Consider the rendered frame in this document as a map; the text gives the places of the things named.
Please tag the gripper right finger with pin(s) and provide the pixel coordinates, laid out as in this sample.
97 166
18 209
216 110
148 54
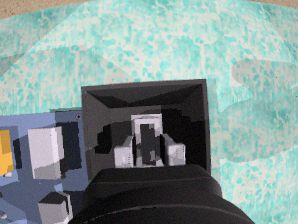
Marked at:
171 153

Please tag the yellow block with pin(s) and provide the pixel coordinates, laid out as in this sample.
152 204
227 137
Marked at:
6 163

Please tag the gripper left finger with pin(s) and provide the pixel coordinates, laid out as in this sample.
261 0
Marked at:
125 156

